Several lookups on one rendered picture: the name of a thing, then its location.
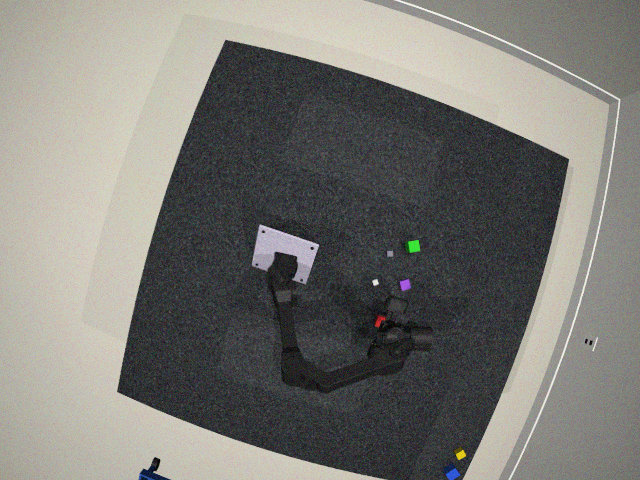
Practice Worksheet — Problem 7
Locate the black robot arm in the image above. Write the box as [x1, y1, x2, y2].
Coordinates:
[268, 252, 434, 394]

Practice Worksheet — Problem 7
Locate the yellow block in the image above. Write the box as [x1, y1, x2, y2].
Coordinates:
[454, 447, 466, 460]

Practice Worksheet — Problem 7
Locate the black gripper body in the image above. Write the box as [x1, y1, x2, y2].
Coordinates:
[367, 296, 409, 358]

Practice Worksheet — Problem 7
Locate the purple cube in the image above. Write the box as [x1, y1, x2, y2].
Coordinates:
[398, 278, 411, 291]

